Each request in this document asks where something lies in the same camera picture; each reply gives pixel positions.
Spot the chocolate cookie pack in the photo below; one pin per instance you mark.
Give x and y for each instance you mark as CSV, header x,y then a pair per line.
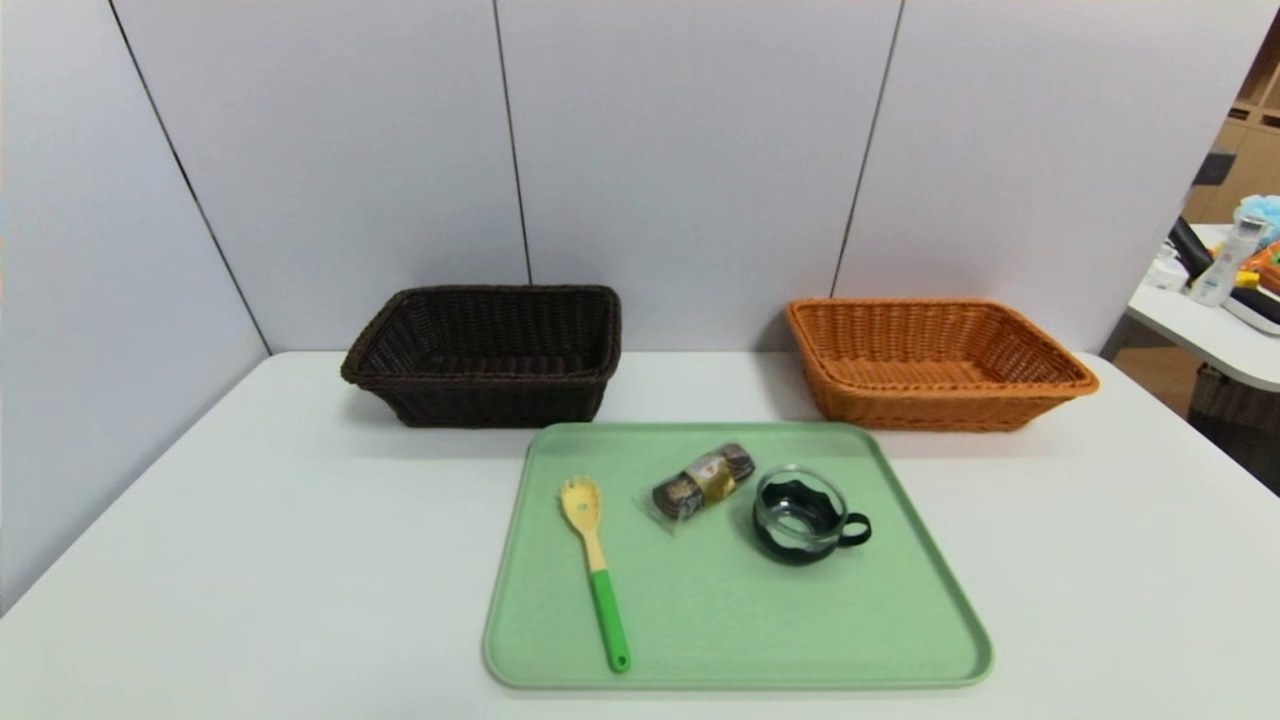
x,y
700,485

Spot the orange wicker basket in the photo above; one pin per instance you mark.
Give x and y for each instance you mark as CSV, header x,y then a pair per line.
x,y
930,405

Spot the small white container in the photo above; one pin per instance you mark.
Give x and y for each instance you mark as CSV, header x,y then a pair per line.
x,y
1166,270

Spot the orange packaged item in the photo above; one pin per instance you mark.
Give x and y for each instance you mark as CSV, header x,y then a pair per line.
x,y
1268,268

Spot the blue fluffy duster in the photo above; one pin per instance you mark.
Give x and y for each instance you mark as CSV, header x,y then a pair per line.
x,y
1262,212

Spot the long black object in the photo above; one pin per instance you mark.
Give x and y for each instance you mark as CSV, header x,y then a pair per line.
x,y
1190,250

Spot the dark brown wicker basket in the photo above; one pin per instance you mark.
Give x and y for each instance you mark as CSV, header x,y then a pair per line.
x,y
480,400

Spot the wooden shelf unit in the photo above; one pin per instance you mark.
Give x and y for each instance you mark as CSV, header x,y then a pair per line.
x,y
1255,150

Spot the white plastic bottle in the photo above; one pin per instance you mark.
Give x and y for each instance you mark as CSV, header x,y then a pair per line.
x,y
1222,270

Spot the light green plastic tray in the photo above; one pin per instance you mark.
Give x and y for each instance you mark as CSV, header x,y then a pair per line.
x,y
720,620

